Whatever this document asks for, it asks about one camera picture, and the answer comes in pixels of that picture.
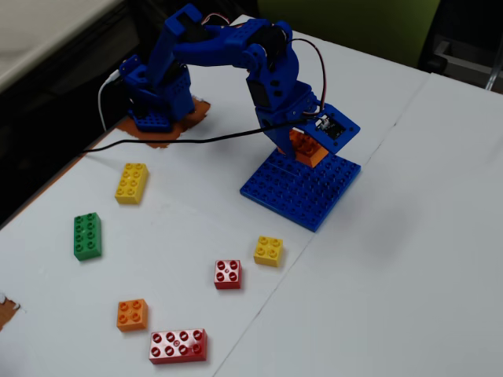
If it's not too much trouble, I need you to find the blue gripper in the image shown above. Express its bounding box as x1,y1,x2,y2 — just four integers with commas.
255,82,326,161

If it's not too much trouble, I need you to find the orange 2x4 block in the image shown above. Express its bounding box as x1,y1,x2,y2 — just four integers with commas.
277,129,329,169

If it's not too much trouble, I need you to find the yellow 2x2 block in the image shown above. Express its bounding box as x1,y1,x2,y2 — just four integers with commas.
253,235,285,269

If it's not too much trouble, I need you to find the red 2x2 block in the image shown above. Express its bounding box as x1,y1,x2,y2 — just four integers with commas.
213,259,243,291

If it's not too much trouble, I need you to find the yellow 2x4 block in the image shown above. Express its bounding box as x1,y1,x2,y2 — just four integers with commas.
114,162,150,206

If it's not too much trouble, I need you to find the green 2x4 block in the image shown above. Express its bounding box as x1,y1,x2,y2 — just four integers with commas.
73,212,103,262

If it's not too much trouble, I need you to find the red 2x4 block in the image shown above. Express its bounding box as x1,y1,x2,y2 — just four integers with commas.
148,328,208,365

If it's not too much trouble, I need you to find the orange 2x2 block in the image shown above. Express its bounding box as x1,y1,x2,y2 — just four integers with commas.
116,298,149,333

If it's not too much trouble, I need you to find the blue 8x8 stud plate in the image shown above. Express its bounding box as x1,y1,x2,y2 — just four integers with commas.
239,151,362,233

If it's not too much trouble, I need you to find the brown tape patch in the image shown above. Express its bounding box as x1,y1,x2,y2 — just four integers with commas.
0,293,20,331
117,97,211,149

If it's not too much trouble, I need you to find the green partition panel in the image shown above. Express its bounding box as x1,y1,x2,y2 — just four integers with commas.
257,0,441,70

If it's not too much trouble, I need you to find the black chair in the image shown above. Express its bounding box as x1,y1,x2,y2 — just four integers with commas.
418,0,503,93

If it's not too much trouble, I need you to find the grey side table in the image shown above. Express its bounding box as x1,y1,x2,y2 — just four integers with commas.
0,0,130,93

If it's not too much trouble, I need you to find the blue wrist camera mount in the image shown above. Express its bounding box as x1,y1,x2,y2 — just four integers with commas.
302,103,362,155

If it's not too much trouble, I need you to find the red white servo wire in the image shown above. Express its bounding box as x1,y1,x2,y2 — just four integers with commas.
200,13,233,27
290,38,329,115

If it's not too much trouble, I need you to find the black cable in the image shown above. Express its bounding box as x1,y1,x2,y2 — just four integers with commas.
80,113,327,156

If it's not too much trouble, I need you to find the white cable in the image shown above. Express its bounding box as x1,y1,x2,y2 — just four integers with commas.
97,70,123,131

